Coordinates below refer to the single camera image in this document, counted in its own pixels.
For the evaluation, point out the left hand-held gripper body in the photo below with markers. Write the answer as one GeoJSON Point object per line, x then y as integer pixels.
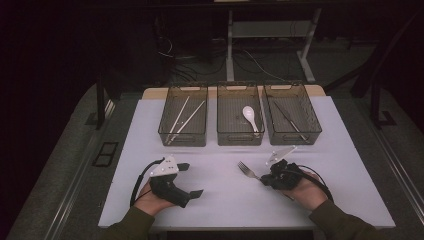
{"type": "Point", "coordinates": [165, 185]}

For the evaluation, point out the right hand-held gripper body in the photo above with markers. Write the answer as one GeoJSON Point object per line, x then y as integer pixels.
{"type": "Point", "coordinates": [285, 176]}

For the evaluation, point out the metal fork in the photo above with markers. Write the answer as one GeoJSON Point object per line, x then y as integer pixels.
{"type": "Point", "coordinates": [248, 170]}

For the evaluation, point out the smoky clear plastic bin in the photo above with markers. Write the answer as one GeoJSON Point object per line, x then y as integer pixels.
{"type": "Point", "coordinates": [300, 110]}
{"type": "Point", "coordinates": [183, 133]}
{"type": "Point", "coordinates": [233, 120]}

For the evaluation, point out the metal knife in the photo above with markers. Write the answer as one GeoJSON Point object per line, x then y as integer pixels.
{"type": "Point", "coordinates": [288, 120]}

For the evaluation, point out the white ceramic spoon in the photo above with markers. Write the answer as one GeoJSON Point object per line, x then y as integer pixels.
{"type": "Point", "coordinates": [248, 112]}

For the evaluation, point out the person's left hand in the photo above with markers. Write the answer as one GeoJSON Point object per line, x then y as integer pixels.
{"type": "Point", "coordinates": [150, 201]}

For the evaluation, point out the person's right hand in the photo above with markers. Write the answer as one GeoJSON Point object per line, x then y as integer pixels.
{"type": "Point", "coordinates": [308, 193]}

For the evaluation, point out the black metal stand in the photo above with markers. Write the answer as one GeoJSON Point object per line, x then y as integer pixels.
{"type": "Point", "coordinates": [100, 106]}
{"type": "Point", "coordinates": [375, 106]}

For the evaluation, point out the white metal table frame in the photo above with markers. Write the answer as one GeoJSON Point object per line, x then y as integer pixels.
{"type": "Point", "coordinates": [229, 50]}

